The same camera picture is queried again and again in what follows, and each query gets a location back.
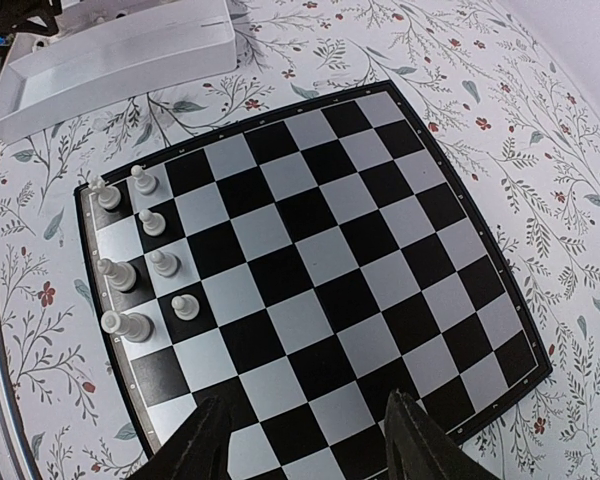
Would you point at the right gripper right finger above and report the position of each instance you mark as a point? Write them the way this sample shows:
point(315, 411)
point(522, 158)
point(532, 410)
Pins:
point(417, 448)

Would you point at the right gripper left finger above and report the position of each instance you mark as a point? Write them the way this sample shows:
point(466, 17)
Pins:
point(198, 449)

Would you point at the white chess king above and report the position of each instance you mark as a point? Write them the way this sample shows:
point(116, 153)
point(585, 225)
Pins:
point(134, 327)

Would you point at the white chess pawn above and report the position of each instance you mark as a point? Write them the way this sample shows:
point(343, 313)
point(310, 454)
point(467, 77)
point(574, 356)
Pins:
point(186, 307)
point(165, 264)
point(145, 183)
point(153, 223)

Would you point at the white chess rook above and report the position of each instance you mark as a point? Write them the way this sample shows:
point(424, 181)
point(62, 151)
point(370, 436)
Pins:
point(107, 196)

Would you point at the black silver chess board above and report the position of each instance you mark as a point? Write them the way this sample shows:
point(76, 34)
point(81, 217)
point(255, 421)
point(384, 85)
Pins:
point(336, 256)

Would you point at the floral patterned table mat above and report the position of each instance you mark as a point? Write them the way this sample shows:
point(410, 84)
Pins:
point(518, 131)

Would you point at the white plastic compartment tray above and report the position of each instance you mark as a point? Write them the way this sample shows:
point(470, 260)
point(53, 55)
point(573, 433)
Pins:
point(109, 51)

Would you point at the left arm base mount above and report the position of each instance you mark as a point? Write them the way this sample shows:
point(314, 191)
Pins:
point(29, 16)

